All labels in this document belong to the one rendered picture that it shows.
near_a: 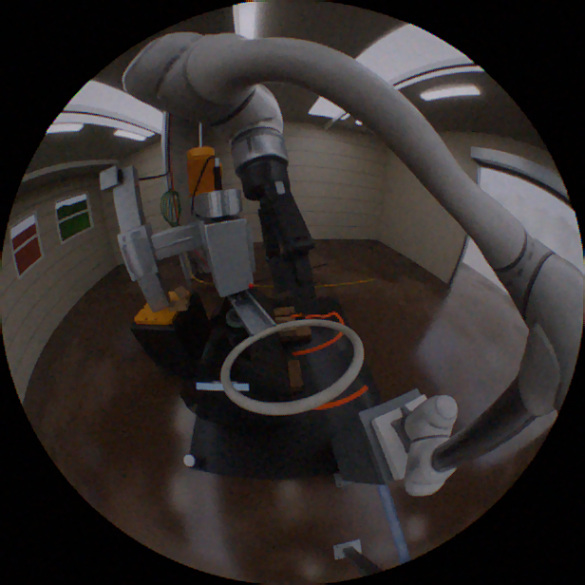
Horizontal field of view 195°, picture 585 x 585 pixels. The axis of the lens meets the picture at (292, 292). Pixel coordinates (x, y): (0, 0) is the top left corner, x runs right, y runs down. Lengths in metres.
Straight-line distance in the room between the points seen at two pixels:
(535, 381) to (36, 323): 6.82
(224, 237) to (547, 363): 1.04
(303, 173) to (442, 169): 5.74
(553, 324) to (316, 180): 5.98
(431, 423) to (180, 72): 0.90
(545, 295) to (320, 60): 0.33
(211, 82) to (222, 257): 0.82
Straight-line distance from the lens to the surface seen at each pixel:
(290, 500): 1.67
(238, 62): 0.19
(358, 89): 0.17
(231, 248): 0.92
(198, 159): 1.54
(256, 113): 0.30
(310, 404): 0.41
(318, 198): 6.03
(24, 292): 6.49
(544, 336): 0.30
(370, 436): 0.92
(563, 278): 0.30
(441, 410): 0.72
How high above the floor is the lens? 1.64
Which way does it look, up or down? 33 degrees down
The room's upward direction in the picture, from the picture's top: straight up
